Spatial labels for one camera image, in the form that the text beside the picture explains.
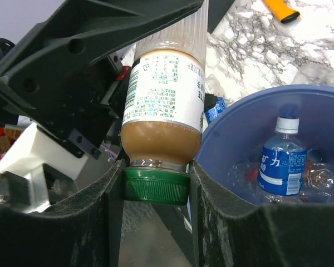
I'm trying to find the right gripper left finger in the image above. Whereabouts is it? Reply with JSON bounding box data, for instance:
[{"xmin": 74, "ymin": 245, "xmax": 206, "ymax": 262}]
[{"xmin": 0, "ymin": 160, "xmax": 125, "ymax": 266}]

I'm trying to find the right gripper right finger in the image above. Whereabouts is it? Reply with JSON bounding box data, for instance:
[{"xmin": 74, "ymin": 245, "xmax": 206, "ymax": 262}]
[{"xmin": 189, "ymin": 162, "xmax": 334, "ymax": 266}]

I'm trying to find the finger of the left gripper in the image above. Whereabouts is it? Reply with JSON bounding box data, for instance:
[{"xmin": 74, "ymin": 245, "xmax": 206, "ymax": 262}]
[{"xmin": 0, "ymin": 1, "xmax": 202, "ymax": 111}]

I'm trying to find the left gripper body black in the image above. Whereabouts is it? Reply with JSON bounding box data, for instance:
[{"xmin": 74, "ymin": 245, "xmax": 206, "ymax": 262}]
[{"xmin": 30, "ymin": 52, "xmax": 129, "ymax": 159}]

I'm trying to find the brown coffee bottle green cap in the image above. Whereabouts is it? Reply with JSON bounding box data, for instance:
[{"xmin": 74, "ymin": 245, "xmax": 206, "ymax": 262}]
[{"xmin": 121, "ymin": 1, "xmax": 209, "ymax": 205}]

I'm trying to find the blue label water bottle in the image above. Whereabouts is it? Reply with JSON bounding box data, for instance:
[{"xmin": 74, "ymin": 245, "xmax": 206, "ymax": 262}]
[{"xmin": 257, "ymin": 117, "xmax": 306, "ymax": 204}]

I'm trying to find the large clear water bottle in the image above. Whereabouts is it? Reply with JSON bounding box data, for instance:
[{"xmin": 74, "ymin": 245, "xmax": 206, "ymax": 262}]
[{"xmin": 226, "ymin": 149, "xmax": 334, "ymax": 205}]

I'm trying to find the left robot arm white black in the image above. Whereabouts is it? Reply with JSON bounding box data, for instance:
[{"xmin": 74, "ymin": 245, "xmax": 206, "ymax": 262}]
[{"xmin": 0, "ymin": 1, "xmax": 202, "ymax": 159}]

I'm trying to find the blue plastic bin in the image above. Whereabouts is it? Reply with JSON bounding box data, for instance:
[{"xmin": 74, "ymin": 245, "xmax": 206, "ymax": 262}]
[{"xmin": 196, "ymin": 85, "xmax": 334, "ymax": 189}]

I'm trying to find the black flat box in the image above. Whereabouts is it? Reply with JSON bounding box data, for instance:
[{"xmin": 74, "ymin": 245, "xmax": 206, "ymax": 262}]
[{"xmin": 208, "ymin": 0, "xmax": 235, "ymax": 33}]

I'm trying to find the orange utility knife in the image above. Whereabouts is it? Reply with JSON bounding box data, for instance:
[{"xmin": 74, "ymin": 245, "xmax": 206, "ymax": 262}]
[{"xmin": 263, "ymin": 0, "xmax": 300, "ymax": 24}]

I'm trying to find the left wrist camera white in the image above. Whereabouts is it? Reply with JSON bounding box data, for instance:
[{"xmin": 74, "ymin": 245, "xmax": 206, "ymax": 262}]
[{"xmin": 0, "ymin": 123, "xmax": 88, "ymax": 213}]

